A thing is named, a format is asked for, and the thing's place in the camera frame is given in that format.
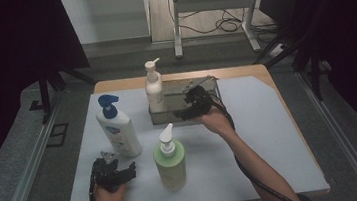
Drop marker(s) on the aluminium floor rail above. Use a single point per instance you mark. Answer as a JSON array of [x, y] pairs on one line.
[[341, 137], [27, 176]]

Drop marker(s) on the cream white pump bottle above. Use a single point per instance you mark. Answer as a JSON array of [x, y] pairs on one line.
[[154, 89]]

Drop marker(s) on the white power strip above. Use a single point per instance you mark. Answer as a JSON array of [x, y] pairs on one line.
[[277, 50]]

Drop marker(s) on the white bottle with blue pump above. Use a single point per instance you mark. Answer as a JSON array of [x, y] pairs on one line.
[[119, 132]]

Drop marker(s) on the black metal stand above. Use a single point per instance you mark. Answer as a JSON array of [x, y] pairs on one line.
[[44, 91], [310, 63]]

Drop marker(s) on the dark curtain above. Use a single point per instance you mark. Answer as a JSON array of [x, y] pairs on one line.
[[12, 64], [350, 28]]

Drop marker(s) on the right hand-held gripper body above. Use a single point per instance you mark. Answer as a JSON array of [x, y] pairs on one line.
[[200, 101]]

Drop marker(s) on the pale grey table mat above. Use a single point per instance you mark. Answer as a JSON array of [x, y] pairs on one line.
[[207, 174]]

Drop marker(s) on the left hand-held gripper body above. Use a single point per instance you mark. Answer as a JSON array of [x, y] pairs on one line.
[[107, 175]]

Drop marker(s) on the person's right hand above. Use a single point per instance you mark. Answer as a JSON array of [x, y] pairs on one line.
[[217, 121]]

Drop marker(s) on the white cabinet panel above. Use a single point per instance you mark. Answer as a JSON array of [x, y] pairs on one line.
[[105, 17]]

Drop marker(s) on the white metal desk frame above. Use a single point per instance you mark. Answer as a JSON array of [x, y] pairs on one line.
[[213, 3]]

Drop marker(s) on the green bottle with white pump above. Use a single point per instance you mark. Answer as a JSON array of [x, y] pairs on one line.
[[170, 166]]

